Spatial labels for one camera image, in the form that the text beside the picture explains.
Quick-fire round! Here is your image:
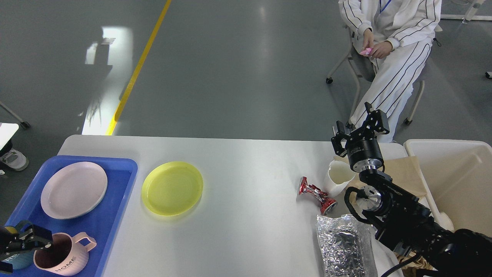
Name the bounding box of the white plastic bin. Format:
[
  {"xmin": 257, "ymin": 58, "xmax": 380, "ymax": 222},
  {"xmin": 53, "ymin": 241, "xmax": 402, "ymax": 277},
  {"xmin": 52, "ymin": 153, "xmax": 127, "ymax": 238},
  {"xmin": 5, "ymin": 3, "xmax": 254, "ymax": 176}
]
[{"xmin": 404, "ymin": 140, "xmax": 492, "ymax": 236}]

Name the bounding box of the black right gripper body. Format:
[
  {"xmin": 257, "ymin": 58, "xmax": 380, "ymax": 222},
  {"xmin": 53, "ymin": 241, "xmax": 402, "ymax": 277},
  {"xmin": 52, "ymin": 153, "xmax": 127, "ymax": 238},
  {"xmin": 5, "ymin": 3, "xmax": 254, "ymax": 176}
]
[{"xmin": 345, "ymin": 137, "xmax": 384, "ymax": 172}]

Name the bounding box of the standing person in dark clothes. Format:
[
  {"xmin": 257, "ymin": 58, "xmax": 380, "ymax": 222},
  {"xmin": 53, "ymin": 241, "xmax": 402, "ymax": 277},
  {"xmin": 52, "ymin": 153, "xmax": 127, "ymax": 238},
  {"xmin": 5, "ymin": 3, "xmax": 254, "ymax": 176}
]
[{"xmin": 0, "ymin": 139, "xmax": 30, "ymax": 171}]

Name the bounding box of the yellow plastic plate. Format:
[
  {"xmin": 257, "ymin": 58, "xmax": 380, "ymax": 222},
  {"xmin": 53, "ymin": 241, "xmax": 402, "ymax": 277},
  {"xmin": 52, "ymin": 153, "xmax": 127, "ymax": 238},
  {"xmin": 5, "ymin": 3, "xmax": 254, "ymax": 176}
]
[{"xmin": 141, "ymin": 161, "xmax": 204, "ymax": 216}]

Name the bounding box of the pink plate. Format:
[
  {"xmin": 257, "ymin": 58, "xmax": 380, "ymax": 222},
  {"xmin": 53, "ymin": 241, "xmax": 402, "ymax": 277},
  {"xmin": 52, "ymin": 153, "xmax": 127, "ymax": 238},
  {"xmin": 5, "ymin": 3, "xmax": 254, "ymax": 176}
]
[{"xmin": 40, "ymin": 162, "xmax": 108, "ymax": 220}]

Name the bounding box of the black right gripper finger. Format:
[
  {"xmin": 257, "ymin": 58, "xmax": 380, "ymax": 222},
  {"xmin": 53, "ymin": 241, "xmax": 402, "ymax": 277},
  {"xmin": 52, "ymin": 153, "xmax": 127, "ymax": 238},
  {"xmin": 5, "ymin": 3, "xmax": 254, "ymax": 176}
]
[
  {"xmin": 331, "ymin": 120, "xmax": 350, "ymax": 157},
  {"xmin": 356, "ymin": 102, "xmax": 390, "ymax": 140}
]

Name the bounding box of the pink HOME mug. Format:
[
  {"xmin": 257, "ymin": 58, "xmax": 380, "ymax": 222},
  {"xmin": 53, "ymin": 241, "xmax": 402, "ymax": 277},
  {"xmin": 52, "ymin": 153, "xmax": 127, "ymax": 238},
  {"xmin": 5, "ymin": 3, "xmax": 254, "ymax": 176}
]
[{"xmin": 33, "ymin": 232, "xmax": 97, "ymax": 276}]

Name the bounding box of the seated person in white tracksuit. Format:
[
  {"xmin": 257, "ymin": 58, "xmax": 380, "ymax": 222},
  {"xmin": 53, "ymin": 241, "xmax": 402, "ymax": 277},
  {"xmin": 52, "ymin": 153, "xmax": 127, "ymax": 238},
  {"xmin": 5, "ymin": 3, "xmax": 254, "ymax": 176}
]
[{"xmin": 338, "ymin": 0, "xmax": 442, "ymax": 143}]

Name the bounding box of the blue plastic tray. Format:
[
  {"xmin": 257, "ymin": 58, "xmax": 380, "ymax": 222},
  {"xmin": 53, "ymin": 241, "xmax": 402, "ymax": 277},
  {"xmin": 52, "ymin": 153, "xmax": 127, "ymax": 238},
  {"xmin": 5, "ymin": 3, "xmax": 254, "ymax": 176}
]
[{"xmin": 6, "ymin": 155, "xmax": 138, "ymax": 277}]

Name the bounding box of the white paper cup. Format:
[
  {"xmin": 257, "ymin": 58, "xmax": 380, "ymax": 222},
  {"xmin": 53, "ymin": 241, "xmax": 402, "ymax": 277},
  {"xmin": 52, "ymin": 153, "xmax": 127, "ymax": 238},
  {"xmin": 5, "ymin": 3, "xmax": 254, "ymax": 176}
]
[{"xmin": 322, "ymin": 160, "xmax": 355, "ymax": 198}]

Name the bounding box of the blue HOME mug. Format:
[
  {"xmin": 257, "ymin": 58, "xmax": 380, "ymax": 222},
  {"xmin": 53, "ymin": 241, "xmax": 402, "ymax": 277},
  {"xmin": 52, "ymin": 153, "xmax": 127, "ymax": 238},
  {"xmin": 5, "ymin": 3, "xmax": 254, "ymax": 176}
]
[{"xmin": 0, "ymin": 221, "xmax": 37, "ymax": 270}]

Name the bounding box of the brown paper bag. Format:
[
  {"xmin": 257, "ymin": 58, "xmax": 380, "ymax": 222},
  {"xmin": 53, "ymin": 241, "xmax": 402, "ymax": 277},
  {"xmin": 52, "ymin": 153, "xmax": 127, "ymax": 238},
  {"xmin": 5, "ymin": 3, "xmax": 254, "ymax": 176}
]
[{"xmin": 334, "ymin": 156, "xmax": 427, "ymax": 199}]

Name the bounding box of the crushed red soda can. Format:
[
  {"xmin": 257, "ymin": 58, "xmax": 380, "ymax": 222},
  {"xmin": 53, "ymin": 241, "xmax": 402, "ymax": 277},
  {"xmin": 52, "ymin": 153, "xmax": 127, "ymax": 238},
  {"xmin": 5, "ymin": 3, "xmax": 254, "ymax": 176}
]
[{"xmin": 298, "ymin": 176, "xmax": 337, "ymax": 216}]

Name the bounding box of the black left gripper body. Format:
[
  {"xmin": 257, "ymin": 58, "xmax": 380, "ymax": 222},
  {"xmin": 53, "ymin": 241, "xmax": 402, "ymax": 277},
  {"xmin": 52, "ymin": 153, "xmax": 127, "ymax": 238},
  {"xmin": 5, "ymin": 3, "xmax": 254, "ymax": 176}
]
[{"xmin": 0, "ymin": 226, "xmax": 19, "ymax": 261}]

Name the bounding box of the grey rolling chair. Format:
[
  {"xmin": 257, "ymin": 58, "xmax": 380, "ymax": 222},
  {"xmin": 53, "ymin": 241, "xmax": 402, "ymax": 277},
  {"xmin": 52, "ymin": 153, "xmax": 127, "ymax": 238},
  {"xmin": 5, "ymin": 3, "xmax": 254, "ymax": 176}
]
[{"xmin": 326, "ymin": 25, "xmax": 426, "ymax": 125}]

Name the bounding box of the small pink object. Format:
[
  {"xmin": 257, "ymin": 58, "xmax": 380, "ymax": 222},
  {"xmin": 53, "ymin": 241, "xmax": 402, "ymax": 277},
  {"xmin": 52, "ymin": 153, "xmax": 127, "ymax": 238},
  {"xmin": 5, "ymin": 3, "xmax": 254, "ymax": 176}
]
[{"xmin": 359, "ymin": 47, "xmax": 372, "ymax": 57}]

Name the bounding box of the white side table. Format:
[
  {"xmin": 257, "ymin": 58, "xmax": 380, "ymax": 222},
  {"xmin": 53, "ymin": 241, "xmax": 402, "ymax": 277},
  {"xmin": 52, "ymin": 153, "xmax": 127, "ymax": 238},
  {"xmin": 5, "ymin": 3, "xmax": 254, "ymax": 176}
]
[{"xmin": 0, "ymin": 122, "xmax": 19, "ymax": 149}]

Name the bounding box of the crumpled silver foil bag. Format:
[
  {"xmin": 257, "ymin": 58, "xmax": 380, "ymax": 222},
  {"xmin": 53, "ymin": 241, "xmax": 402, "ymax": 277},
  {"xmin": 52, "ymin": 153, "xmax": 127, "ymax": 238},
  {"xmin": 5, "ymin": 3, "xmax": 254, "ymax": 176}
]
[{"xmin": 315, "ymin": 214, "xmax": 378, "ymax": 277}]

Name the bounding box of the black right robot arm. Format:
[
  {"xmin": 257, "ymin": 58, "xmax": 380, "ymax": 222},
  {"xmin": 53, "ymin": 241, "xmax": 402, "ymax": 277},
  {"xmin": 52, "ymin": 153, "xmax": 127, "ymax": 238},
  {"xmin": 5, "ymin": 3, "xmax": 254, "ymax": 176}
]
[{"xmin": 331, "ymin": 102, "xmax": 492, "ymax": 277}]

